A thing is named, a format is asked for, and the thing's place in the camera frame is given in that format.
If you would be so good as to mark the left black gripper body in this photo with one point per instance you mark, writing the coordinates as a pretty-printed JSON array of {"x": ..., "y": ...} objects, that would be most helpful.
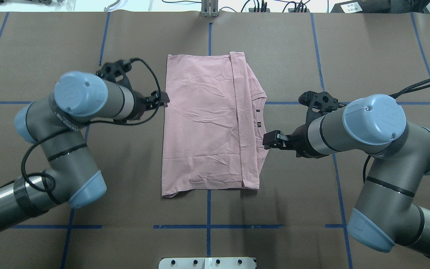
[{"x": 139, "y": 105}]

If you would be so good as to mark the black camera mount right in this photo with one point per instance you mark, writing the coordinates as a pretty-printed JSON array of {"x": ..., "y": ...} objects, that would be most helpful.
[{"x": 319, "y": 104}]

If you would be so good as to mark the aluminium frame post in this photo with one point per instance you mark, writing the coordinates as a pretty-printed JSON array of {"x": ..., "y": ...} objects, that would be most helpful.
[{"x": 209, "y": 8}]

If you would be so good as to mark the pink Snoopy t-shirt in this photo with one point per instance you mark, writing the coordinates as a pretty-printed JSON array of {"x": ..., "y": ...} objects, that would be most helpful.
[{"x": 213, "y": 125}]

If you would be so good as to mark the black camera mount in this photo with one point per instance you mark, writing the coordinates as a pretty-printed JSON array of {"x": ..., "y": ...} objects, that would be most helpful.
[
  {"x": 116, "y": 72},
  {"x": 319, "y": 104}
]

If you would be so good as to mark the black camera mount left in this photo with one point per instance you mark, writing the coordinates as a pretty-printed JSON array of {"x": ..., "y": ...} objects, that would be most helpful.
[{"x": 116, "y": 72}]

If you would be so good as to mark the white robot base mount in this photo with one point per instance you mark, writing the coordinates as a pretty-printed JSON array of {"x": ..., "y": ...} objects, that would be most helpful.
[{"x": 208, "y": 263}]

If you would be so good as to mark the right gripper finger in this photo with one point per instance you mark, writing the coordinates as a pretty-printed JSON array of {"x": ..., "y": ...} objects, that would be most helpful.
[{"x": 276, "y": 140}]

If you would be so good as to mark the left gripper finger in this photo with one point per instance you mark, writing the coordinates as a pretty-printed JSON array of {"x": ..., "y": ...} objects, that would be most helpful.
[{"x": 157, "y": 99}]

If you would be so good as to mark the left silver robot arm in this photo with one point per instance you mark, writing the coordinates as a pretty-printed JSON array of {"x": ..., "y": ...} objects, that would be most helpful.
[{"x": 59, "y": 167}]

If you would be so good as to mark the black box with label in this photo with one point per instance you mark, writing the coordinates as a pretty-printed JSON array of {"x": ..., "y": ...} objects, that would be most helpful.
[{"x": 362, "y": 6}]

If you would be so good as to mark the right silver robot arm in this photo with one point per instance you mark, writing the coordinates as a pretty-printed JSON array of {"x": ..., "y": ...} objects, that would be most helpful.
[{"x": 384, "y": 214}]

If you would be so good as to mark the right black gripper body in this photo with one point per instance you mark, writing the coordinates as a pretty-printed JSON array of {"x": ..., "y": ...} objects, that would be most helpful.
[{"x": 299, "y": 141}]

